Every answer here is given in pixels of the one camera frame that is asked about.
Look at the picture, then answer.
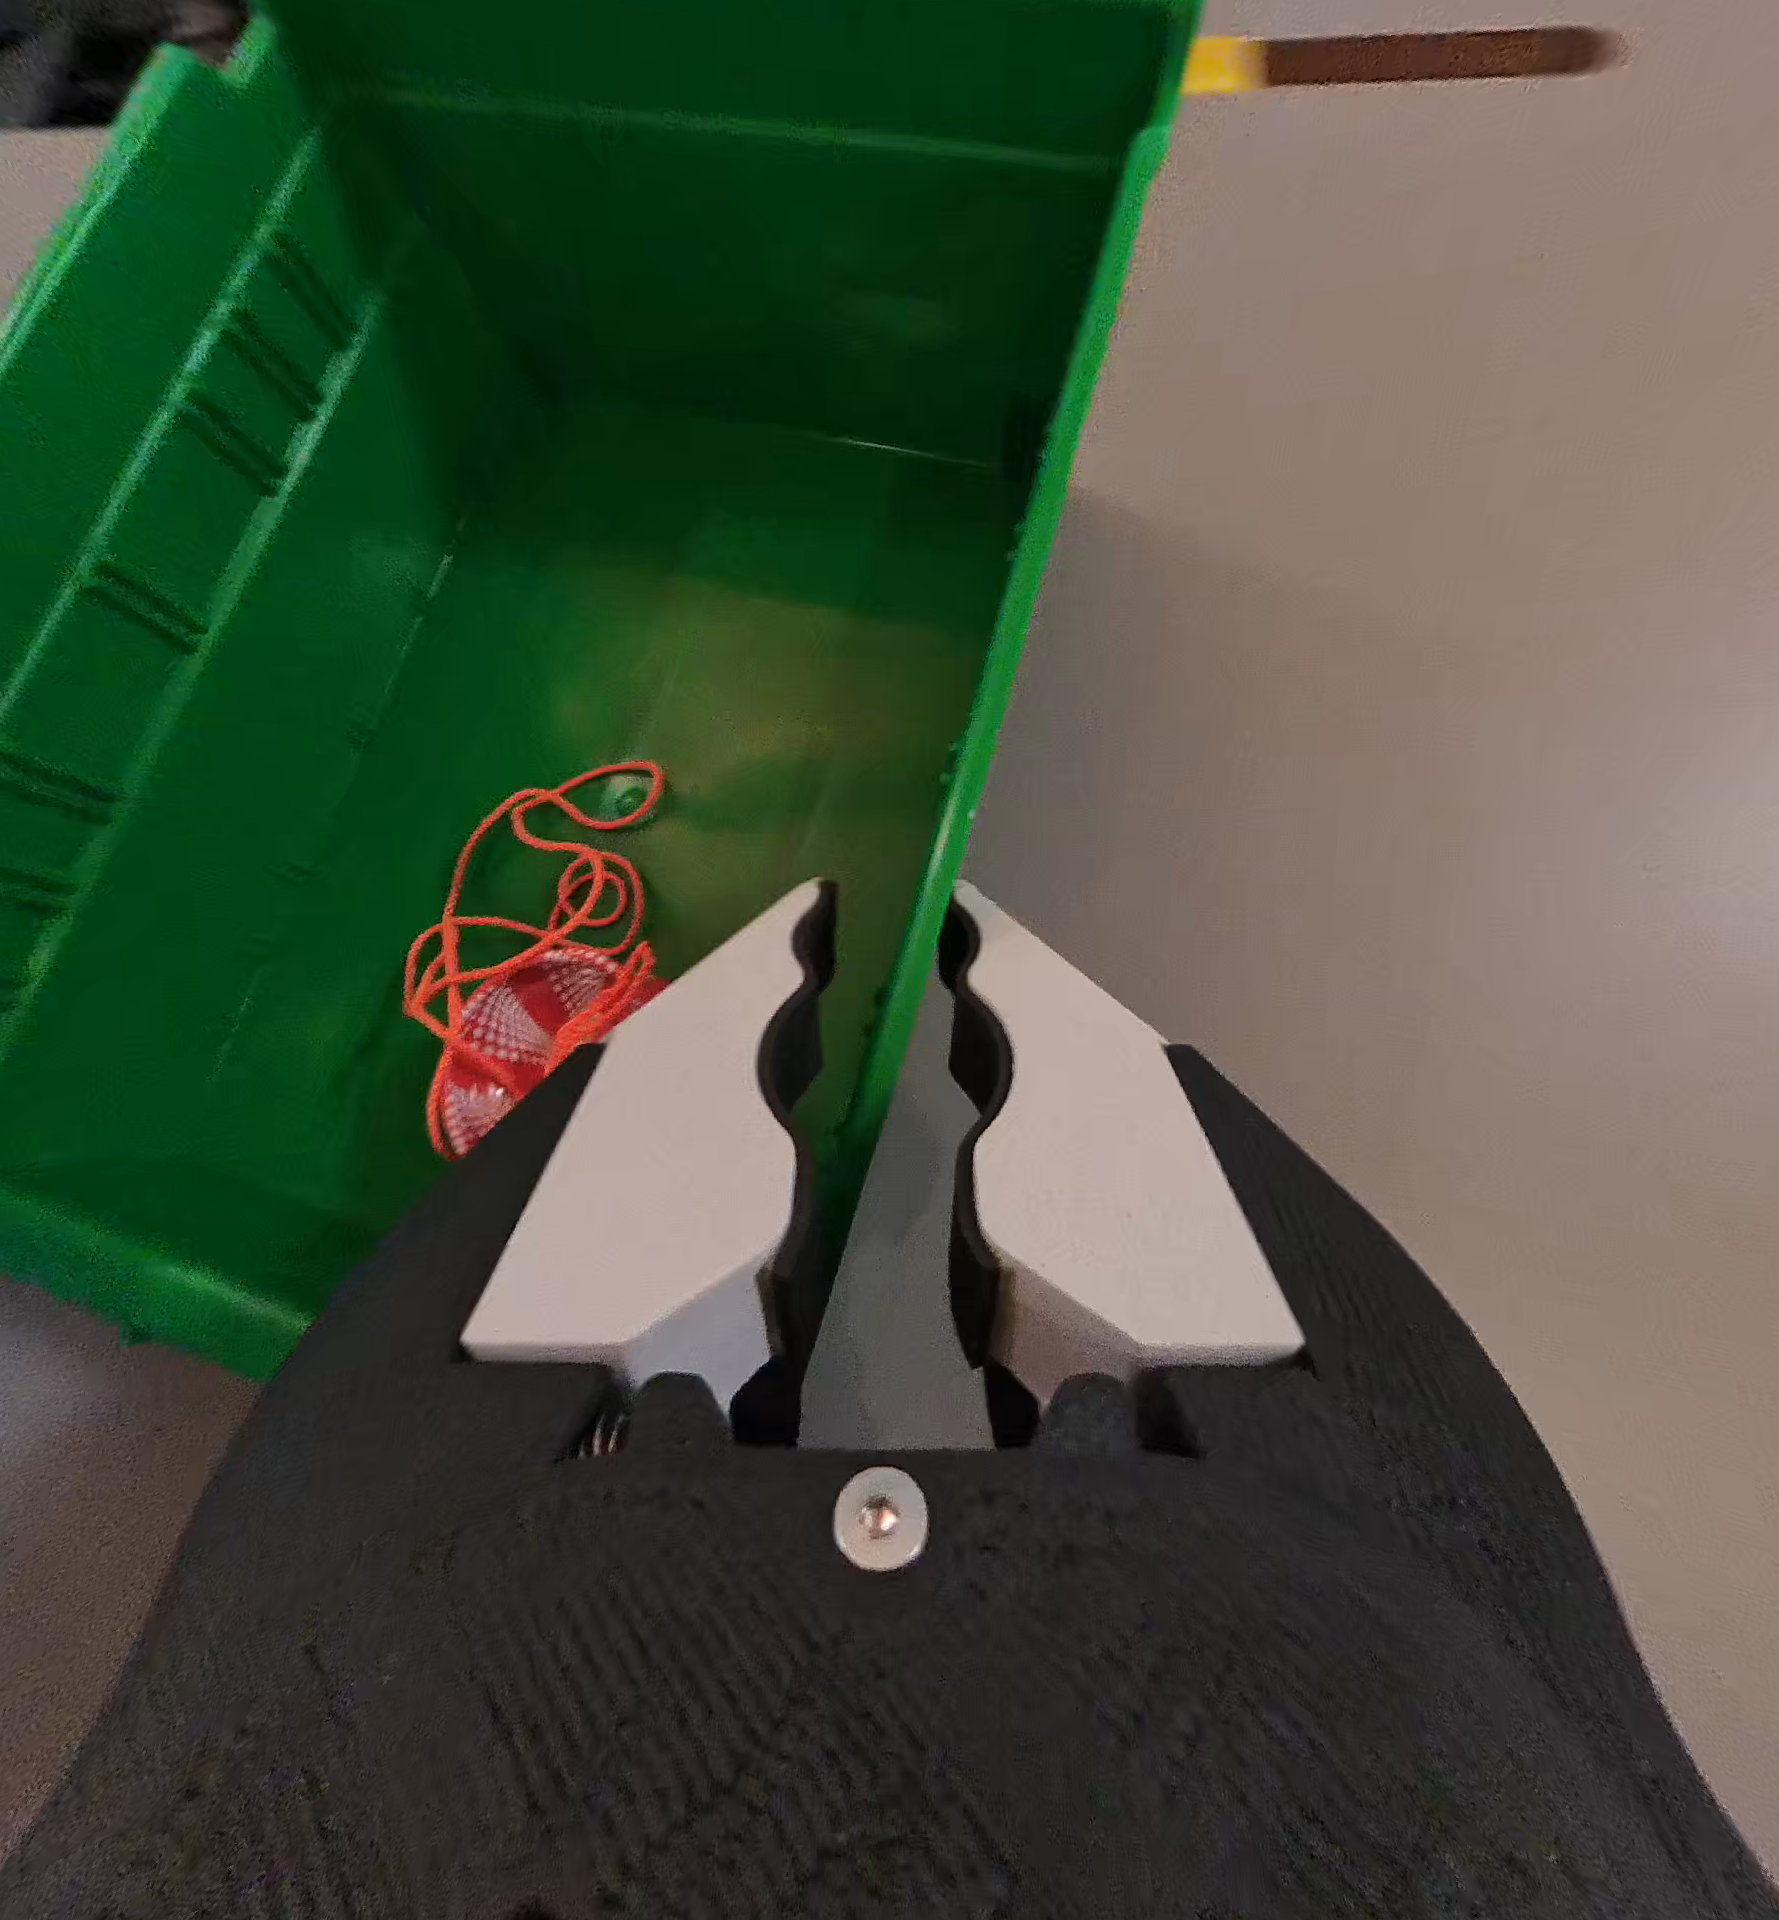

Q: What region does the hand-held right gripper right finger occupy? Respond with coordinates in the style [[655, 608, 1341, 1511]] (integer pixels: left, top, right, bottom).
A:
[[945, 880, 1307, 1413]]

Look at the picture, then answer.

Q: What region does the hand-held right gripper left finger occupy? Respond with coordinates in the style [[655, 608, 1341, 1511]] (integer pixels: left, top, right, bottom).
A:
[[461, 880, 834, 1413]]

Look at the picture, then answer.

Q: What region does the red white yo-yo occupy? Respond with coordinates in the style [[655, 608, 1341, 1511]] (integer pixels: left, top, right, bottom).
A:
[[435, 943, 657, 1161]]

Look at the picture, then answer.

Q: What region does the orange yo-yo string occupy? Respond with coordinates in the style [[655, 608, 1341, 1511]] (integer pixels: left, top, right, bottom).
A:
[[404, 760, 669, 1038]]

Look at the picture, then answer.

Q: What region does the green plastic bin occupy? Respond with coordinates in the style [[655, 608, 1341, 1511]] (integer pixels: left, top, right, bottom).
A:
[[0, 0, 1205, 1381]]

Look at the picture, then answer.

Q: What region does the white desk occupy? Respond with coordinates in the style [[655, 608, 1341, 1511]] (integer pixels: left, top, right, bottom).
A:
[[0, 0, 1779, 1920]]

